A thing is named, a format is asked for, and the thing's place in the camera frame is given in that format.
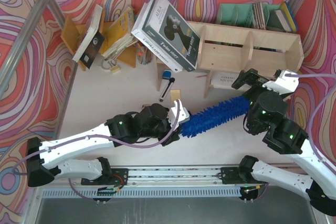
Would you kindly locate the coloured pencils bundle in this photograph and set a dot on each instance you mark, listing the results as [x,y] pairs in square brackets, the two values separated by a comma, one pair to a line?
[144,55]

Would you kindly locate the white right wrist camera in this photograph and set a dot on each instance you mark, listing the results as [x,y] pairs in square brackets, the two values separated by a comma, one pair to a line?
[285,83]

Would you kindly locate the light wooden bookshelf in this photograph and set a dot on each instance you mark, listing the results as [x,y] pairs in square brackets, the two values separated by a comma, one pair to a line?
[233,49]

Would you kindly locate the black and white marker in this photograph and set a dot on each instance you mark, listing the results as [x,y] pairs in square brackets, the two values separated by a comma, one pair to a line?
[166,89]

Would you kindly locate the blue bound book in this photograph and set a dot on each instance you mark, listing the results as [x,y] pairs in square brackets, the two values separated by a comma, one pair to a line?
[285,15]

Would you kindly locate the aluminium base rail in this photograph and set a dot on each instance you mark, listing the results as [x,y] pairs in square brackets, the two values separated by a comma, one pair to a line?
[177,182]

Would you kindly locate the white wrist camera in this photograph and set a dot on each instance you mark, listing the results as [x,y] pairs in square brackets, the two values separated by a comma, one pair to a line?
[285,83]
[178,114]

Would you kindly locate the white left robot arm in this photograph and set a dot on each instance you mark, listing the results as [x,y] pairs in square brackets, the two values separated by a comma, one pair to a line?
[47,161]

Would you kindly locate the yellow sticky note pad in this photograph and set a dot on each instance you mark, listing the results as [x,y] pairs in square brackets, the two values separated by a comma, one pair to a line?
[175,94]

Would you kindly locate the large Twins story book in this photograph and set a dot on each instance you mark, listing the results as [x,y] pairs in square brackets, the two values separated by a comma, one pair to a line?
[171,32]

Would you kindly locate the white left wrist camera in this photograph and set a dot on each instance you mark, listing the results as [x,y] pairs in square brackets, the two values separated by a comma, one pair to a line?
[178,114]

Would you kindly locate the mint green desk organizer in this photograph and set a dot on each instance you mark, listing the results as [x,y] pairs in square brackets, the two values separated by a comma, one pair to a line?
[243,15]

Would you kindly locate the white Choklad book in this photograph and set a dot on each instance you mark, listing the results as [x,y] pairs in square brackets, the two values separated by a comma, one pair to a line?
[139,33]

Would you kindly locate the yellow book stack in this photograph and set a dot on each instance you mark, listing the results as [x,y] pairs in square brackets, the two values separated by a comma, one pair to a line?
[118,36]

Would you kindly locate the small brass padlock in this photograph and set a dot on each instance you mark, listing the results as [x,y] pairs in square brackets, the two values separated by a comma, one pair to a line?
[115,69]

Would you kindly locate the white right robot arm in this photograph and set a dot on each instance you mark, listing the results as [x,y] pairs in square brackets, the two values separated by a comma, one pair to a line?
[266,114]

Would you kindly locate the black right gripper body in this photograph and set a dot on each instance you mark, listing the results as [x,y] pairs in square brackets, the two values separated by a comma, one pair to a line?
[252,94]

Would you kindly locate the blue microfiber duster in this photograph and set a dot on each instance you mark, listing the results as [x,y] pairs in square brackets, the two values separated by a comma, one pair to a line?
[215,116]

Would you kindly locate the blue and white eraser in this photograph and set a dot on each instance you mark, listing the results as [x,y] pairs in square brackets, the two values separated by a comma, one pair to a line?
[166,75]

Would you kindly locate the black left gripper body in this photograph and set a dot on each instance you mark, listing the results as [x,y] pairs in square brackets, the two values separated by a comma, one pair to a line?
[172,135]

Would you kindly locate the black and white paperback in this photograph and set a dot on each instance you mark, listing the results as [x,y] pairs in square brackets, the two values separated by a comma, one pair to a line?
[90,39]

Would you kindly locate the yellow wooden book stand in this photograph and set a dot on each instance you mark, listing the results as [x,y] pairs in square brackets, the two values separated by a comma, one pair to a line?
[70,36]

